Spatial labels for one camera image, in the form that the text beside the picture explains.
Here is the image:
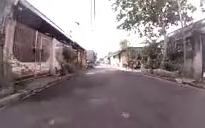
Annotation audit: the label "grey asphalt road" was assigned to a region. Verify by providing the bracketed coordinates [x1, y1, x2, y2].
[0, 64, 205, 128]

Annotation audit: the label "grey building with wall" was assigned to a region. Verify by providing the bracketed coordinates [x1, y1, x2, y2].
[156, 14, 205, 81]

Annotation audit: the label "large tree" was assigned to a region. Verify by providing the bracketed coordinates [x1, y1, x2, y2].
[111, 0, 205, 69]

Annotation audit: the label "overhead wires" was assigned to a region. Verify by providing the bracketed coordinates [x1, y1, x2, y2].
[89, 0, 97, 25]

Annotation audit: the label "vehicle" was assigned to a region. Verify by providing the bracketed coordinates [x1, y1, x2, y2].
[85, 49, 98, 68]

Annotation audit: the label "low pale building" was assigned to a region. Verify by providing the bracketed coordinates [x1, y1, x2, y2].
[108, 46, 144, 70]

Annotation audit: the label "weathered building with fenced wall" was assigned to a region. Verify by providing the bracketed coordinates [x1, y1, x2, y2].
[0, 0, 88, 98]

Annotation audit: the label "bush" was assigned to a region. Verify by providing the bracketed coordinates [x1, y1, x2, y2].
[58, 46, 80, 76]

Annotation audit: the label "concrete kerb strip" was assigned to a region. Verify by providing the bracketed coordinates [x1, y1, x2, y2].
[0, 71, 79, 112]

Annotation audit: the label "bushes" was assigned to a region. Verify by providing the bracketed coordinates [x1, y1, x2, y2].
[141, 41, 183, 73]

